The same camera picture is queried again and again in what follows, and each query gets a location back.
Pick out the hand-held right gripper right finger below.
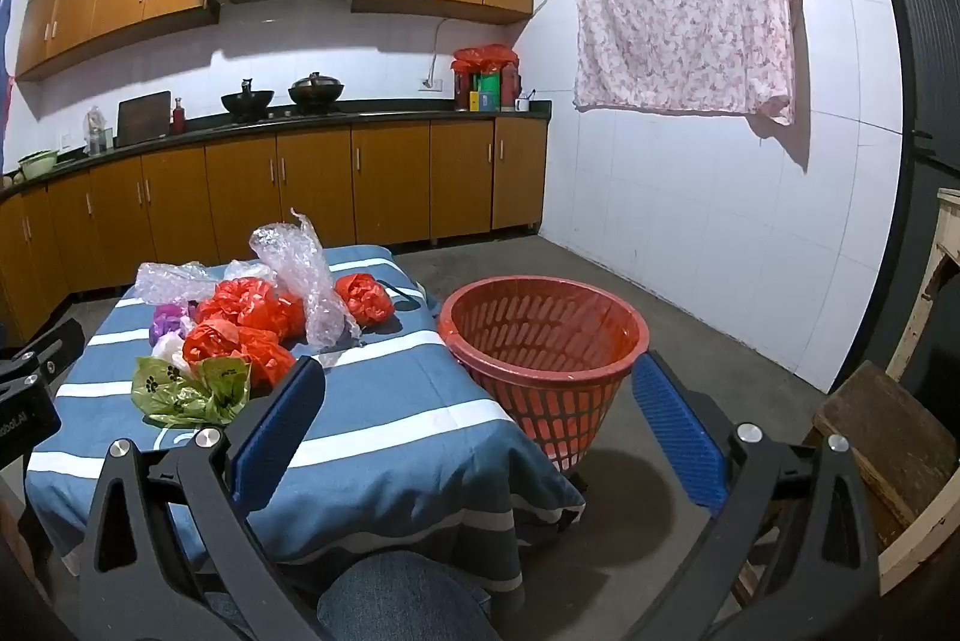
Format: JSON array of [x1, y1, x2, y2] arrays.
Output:
[[632, 350, 882, 641]]

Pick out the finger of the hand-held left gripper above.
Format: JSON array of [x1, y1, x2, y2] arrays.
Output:
[[15, 317, 86, 379]]

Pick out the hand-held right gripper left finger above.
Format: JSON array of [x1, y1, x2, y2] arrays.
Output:
[[75, 354, 331, 641]]

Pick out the red plastic bag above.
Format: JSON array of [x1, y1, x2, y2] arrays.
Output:
[[195, 278, 307, 342], [182, 318, 297, 391], [334, 272, 396, 328]]

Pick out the green plastic bag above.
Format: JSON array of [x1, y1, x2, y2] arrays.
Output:
[[131, 354, 252, 428]]

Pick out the purple plastic bag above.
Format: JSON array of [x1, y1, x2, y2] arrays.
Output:
[[150, 302, 200, 346]]

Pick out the white plastic bag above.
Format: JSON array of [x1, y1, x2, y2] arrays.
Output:
[[152, 333, 197, 379]]

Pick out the clear bubble wrap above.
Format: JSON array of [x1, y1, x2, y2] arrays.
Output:
[[133, 260, 226, 306]]

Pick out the clear plastic bag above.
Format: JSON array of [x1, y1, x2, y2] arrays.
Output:
[[250, 208, 362, 353]]

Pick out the red plastic basket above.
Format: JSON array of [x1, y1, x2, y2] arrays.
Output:
[[437, 275, 650, 473]]

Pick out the blue striped tablecloth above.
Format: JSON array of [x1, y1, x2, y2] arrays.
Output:
[[25, 243, 586, 593]]

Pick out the green basin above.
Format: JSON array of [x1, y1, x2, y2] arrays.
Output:
[[18, 149, 59, 181]]

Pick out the clear glass jar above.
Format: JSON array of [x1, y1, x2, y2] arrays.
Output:
[[82, 105, 110, 156]]

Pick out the person's leg in jeans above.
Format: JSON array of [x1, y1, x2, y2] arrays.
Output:
[[202, 549, 502, 641]]

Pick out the wooden stool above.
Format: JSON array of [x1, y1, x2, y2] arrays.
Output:
[[731, 187, 960, 604]]

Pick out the wooden base cabinets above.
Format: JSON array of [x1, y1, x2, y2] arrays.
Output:
[[0, 116, 548, 342]]

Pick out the dark cutting board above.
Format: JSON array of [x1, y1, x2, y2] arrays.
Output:
[[116, 90, 173, 148]]

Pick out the black kitchen countertop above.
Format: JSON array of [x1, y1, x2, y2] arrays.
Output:
[[0, 99, 553, 198]]

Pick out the black wok with lid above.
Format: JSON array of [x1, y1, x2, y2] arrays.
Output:
[[288, 71, 346, 112]]

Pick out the red bag on containers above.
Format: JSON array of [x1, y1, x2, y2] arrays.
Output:
[[451, 44, 520, 76]]

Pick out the dark door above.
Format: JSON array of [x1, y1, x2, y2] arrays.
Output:
[[855, 0, 960, 192]]

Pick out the white cable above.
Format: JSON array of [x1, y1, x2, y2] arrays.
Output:
[[427, 0, 578, 85]]

